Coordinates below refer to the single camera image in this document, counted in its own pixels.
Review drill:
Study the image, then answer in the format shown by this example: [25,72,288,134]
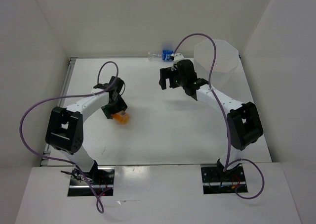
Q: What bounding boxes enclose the clear blue-label water bottle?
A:
[148,49,174,62]

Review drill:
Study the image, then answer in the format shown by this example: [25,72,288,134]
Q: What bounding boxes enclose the aluminium table edge rail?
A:
[40,57,77,166]

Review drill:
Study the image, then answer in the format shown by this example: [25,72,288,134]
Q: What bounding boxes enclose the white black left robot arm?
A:
[45,76,130,184]

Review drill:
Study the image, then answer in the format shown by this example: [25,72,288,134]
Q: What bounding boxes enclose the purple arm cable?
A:
[172,33,265,199]
[19,61,125,214]

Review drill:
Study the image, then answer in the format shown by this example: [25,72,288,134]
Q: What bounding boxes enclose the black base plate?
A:
[200,165,248,194]
[61,166,115,197]

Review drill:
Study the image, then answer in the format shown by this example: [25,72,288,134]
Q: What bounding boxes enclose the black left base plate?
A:
[61,166,115,197]

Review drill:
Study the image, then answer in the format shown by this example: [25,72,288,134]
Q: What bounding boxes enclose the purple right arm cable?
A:
[172,33,265,199]

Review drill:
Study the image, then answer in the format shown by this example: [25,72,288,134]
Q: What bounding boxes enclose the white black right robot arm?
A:
[159,59,264,181]

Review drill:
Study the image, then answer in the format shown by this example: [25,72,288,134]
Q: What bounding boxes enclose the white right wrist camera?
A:
[170,53,185,62]

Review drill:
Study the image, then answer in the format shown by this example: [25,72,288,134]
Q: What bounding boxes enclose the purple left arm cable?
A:
[19,61,125,214]

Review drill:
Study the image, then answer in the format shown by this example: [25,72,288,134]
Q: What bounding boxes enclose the translucent white plastic bin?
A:
[193,39,241,88]

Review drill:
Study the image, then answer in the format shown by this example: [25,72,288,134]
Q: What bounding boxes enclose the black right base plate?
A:
[200,165,248,194]

